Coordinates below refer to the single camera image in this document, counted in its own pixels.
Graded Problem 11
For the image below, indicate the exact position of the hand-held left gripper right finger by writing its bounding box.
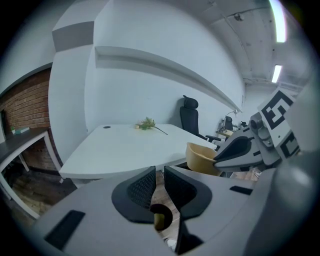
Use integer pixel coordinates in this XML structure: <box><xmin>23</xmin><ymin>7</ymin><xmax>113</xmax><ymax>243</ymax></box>
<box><xmin>163</xmin><ymin>165</ymin><xmax>277</xmax><ymax>256</ymax></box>

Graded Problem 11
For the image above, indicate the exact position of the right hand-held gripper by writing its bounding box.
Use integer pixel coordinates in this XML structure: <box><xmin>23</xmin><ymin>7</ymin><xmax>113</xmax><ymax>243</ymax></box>
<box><xmin>213</xmin><ymin>89</ymin><xmax>301</xmax><ymax>173</ymax></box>

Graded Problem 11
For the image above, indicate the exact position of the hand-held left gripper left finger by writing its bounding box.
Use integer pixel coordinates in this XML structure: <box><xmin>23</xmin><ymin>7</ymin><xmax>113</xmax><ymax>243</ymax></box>
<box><xmin>29</xmin><ymin>165</ymin><xmax>166</xmax><ymax>256</ymax></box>

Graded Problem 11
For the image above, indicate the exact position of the black round bin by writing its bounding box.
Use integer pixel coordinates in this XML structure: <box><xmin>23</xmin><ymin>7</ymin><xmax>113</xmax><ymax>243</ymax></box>
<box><xmin>149</xmin><ymin>203</ymin><xmax>174</xmax><ymax>232</ymax></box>

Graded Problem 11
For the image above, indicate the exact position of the light wooden desk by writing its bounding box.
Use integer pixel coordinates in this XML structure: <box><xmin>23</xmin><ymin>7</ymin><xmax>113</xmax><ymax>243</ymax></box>
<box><xmin>216</xmin><ymin>129</ymin><xmax>237</xmax><ymax>138</ymax></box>

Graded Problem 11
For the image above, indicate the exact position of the black office chair with headrest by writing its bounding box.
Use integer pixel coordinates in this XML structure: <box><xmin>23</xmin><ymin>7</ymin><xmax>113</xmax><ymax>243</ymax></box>
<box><xmin>179</xmin><ymin>94</ymin><xmax>222</xmax><ymax>145</ymax></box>

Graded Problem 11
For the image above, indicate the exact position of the white table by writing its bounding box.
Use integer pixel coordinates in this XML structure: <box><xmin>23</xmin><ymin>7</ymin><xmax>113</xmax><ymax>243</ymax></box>
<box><xmin>58</xmin><ymin>123</ymin><xmax>218</xmax><ymax>185</ymax></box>

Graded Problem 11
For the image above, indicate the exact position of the fluorescent ceiling light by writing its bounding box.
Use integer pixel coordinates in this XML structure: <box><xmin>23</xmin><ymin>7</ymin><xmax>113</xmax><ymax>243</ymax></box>
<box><xmin>271</xmin><ymin>64</ymin><xmax>283</xmax><ymax>84</ymax></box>
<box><xmin>268</xmin><ymin>0</ymin><xmax>287</xmax><ymax>43</ymax></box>

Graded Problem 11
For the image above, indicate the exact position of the green artificial flower branch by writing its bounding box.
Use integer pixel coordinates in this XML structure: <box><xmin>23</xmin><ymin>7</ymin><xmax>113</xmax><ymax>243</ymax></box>
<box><xmin>134</xmin><ymin>116</ymin><xmax>169</xmax><ymax>136</ymax></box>

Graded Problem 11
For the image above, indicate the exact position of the dark grey desk white frame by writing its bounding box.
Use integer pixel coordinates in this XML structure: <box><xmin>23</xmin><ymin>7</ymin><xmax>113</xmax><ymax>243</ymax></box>
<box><xmin>0</xmin><ymin>128</ymin><xmax>63</xmax><ymax>221</ymax></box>

